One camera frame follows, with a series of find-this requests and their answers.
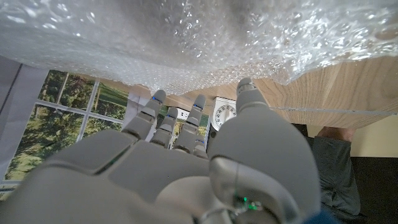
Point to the white power socket box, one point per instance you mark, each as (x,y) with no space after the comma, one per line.
(183,114)

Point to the printed forest window backdrop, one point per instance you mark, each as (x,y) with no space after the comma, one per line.
(62,124)

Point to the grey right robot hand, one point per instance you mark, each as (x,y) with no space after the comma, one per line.
(155,174)

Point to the large clear bubble wrap sheet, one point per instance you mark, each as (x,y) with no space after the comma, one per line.
(186,37)

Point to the grey tape strip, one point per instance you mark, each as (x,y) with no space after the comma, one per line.
(342,111)

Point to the white round kitchen timer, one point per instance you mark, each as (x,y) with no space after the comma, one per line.
(224,115)

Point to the person in grey shorts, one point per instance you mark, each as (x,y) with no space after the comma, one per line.
(335,168)

